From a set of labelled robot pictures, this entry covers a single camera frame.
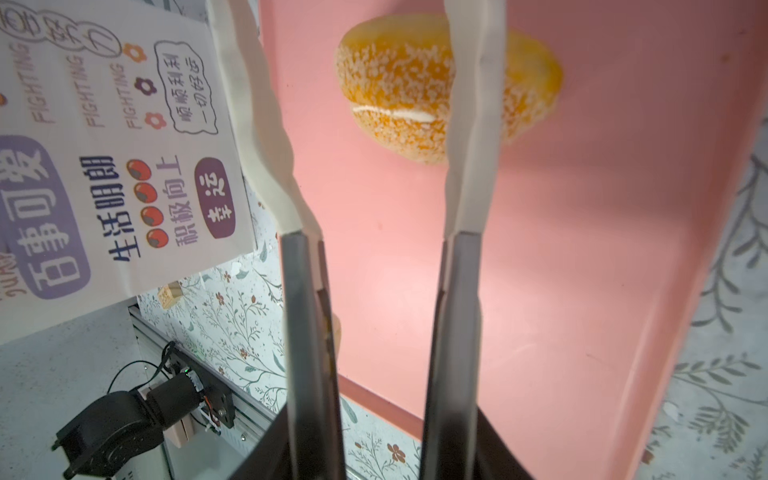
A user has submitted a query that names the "sesame fake bread roll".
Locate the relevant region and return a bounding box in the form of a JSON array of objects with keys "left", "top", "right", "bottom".
[{"left": 334, "top": 14, "right": 564, "bottom": 165}]

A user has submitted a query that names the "small wooden block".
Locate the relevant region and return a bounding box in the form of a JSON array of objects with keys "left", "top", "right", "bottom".
[{"left": 157, "top": 281, "right": 183, "bottom": 310}]

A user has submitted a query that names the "white printed paper bag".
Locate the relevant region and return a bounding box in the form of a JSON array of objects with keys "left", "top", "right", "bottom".
[{"left": 1, "top": 1, "right": 254, "bottom": 342}]

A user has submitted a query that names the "pink tray mat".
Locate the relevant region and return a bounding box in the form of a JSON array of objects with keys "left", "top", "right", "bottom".
[{"left": 260, "top": 1, "right": 767, "bottom": 479}]

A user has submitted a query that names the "metal base rail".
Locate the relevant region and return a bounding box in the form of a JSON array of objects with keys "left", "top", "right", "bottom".
[{"left": 129, "top": 304, "right": 348, "bottom": 479}]

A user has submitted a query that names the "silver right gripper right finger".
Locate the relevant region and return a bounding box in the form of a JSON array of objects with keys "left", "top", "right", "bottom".
[{"left": 419, "top": 1, "right": 507, "bottom": 479}]

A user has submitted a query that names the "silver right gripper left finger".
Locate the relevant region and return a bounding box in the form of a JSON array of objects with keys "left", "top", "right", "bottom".
[{"left": 207, "top": 1, "right": 347, "bottom": 479}]

